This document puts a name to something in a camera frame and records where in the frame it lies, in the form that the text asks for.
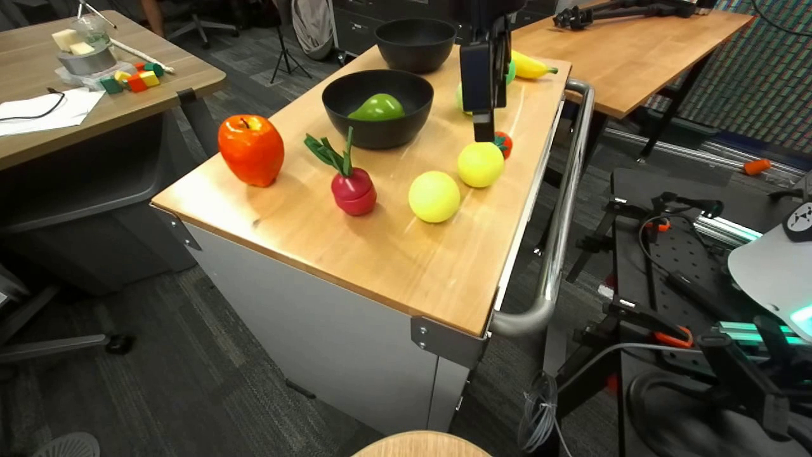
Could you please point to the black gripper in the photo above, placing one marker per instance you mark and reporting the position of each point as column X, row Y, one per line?
column 486, row 78

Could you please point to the yellow ball toy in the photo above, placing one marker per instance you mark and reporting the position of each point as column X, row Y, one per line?
column 435, row 198
column 480, row 169

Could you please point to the smooth green ball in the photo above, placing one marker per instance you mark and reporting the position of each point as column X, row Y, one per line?
column 511, row 71

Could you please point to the yellow banana toy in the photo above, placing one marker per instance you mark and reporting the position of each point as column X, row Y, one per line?
column 533, row 66

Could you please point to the green pepper toy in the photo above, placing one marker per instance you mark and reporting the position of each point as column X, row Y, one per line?
column 378, row 107

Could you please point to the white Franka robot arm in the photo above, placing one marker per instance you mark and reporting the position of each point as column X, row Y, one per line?
column 774, row 270

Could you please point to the red tomato toy green top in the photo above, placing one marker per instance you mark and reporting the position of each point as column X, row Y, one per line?
column 506, row 146

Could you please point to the black bowl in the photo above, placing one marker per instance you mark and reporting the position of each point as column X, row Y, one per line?
column 414, row 52
column 378, row 136

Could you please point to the red radish toy green leaves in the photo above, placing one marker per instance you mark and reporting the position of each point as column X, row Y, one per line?
column 353, row 194

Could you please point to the orange apple toy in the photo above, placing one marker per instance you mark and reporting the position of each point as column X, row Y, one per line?
column 252, row 152

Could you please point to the yellow toy block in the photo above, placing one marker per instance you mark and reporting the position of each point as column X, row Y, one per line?
column 150, row 79

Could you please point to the red toy block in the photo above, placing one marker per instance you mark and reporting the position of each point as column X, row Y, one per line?
column 136, row 85

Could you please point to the green toy block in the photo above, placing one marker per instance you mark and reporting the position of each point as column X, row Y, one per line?
column 113, row 85

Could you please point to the long wooden table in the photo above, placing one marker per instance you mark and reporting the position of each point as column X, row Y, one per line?
column 642, row 58

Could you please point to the white tool cart body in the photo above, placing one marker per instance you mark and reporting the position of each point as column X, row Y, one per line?
column 337, row 339

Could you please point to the green patterned partition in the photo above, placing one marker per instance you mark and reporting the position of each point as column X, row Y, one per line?
column 762, row 78

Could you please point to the wooden office desk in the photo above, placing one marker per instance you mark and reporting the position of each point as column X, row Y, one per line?
column 167, row 79

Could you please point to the round wooden stool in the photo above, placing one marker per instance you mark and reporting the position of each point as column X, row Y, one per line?
column 420, row 446

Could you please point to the black metal robot stand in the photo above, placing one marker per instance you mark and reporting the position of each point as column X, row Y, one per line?
column 675, row 396

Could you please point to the white plastic rod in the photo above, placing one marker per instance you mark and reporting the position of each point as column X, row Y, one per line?
column 143, row 56

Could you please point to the clear plastic container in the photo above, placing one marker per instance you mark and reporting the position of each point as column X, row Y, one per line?
column 84, row 52

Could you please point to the white paper sheets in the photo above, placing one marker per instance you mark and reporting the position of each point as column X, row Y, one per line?
column 51, row 114

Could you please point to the black office chair base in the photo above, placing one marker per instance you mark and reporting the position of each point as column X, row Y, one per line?
column 58, row 345

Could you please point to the black standing camera tripod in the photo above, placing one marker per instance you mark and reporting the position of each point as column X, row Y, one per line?
column 283, row 52

